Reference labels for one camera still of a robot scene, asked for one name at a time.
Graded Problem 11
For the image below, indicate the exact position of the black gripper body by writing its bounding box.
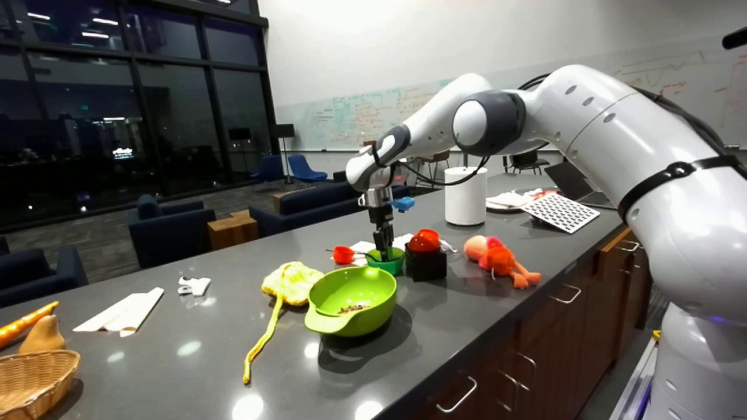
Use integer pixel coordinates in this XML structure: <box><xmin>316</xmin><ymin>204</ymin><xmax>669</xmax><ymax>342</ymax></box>
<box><xmin>364</xmin><ymin>185</ymin><xmax>400</xmax><ymax>241</ymax></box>

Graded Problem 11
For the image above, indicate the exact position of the small green bowl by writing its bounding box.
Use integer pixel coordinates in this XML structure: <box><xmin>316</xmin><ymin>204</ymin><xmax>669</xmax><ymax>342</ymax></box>
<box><xmin>364</xmin><ymin>245</ymin><xmax>408</xmax><ymax>279</ymax></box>

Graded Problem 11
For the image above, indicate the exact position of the large green bowl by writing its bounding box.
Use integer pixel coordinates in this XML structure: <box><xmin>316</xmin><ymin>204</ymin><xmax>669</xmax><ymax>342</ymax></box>
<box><xmin>303</xmin><ymin>265</ymin><xmax>400</xmax><ymax>338</ymax></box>

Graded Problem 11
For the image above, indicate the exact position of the white paper sheet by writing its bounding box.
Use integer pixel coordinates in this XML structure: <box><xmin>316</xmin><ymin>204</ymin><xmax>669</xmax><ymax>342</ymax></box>
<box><xmin>349</xmin><ymin>231</ymin><xmax>416</xmax><ymax>258</ymax></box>

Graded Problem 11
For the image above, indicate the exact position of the red tomato toy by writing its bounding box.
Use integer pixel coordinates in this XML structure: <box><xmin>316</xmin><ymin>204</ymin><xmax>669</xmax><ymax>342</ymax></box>
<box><xmin>406</xmin><ymin>226</ymin><xmax>457</xmax><ymax>258</ymax></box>

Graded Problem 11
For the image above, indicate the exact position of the small red measuring spoon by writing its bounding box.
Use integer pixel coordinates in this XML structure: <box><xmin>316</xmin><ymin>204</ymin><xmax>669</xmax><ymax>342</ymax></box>
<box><xmin>330</xmin><ymin>244</ymin><xmax>369</xmax><ymax>266</ymax></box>

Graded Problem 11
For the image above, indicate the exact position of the black square box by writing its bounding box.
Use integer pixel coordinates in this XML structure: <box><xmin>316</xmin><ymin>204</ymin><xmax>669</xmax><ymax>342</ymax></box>
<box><xmin>404</xmin><ymin>245</ymin><xmax>451</xmax><ymax>282</ymax></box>

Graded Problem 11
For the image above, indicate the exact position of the long dark blue sofa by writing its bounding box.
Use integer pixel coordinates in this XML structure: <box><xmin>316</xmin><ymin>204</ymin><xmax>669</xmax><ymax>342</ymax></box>
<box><xmin>247</xmin><ymin>181</ymin><xmax>372</xmax><ymax>239</ymax></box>

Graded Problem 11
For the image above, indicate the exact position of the white paper towel roll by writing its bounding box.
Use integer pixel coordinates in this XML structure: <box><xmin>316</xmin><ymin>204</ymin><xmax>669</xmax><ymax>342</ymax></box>
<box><xmin>444</xmin><ymin>163</ymin><xmax>490</xmax><ymax>230</ymax></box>

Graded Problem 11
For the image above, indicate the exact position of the blue lounge chair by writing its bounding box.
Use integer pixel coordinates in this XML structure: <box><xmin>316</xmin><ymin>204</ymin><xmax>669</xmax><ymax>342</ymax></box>
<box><xmin>288</xmin><ymin>152</ymin><xmax>330</xmax><ymax>185</ymax></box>

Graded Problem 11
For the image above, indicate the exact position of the yellow plush with long tail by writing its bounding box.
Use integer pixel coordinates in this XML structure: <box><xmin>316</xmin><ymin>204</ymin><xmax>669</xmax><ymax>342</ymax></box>
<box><xmin>241</xmin><ymin>260</ymin><xmax>327</xmax><ymax>388</ymax></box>

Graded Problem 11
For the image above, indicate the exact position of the orange pink plush toy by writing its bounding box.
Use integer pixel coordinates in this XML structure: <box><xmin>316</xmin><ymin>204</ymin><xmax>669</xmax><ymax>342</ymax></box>
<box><xmin>463</xmin><ymin>234</ymin><xmax>544</xmax><ymax>293</ymax></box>

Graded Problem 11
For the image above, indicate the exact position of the white plate stack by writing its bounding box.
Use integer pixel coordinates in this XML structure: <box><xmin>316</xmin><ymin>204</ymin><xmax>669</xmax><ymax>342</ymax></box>
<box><xmin>483</xmin><ymin>188</ymin><xmax>547</xmax><ymax>216</ymax></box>

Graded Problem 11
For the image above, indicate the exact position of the wooden side table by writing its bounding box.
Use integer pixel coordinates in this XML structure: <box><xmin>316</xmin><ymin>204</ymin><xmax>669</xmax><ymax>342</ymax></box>
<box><xmin>206</xmin><ymin>208</ymin><xmax>262</xmax><ymax>253</ymax></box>

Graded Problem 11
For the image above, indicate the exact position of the white keyboard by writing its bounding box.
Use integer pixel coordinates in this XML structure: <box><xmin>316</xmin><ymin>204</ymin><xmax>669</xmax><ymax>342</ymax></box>
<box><xmin>523</xmin><ymin>191</ymin><xmax>602</xmax><ymax>237</ymax></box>

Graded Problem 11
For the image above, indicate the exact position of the dark laptop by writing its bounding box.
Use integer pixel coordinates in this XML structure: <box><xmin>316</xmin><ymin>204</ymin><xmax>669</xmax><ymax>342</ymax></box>
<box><xmin>544</xmin><ymin>159</ymin><xmax>604</xmax><ymax>206</ymax></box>

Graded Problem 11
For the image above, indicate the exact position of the crumpled white wrapper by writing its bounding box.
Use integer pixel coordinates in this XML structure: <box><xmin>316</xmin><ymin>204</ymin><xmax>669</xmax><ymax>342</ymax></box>
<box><xmin>176</xmin><ymin>274</ymin><xmax>213</xmax><ymax>299</ymax></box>

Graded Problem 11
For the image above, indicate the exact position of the dark blue armchair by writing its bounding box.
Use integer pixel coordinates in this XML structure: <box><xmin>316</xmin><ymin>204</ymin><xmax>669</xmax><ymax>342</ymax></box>
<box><xmin>127</xmin><ymin>195</ymin><xmax>218</xmax><ymax>269</ymax></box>

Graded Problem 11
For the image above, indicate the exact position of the tan cone shaped piece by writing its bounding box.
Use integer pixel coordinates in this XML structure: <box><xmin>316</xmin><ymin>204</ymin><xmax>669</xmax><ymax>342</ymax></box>
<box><xmin>17</xmin><ymin>310</ymin><xmax>71</xmax><ymax>355</ymax></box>

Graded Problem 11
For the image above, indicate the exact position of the yellow stick toy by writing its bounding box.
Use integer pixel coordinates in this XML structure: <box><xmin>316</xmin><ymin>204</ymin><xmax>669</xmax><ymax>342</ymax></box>
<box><xmin>0</xmin><ymin>299</ymin><xmax>62</xmax><ymax>351</ymax></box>

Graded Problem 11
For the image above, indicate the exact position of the wicker basket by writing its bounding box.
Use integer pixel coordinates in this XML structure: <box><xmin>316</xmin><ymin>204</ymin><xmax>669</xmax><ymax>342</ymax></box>
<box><xmin>0</xmin><ymin>345</ymin><xmax>83</xmax><ymax>420</ymax></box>

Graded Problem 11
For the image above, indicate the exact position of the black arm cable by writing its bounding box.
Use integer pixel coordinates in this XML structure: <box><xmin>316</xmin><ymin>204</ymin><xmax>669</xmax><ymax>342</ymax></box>
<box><xmin>386</xmin><ymin>157</ymin><xmax>490</xmax><ymax>190</ymax></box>

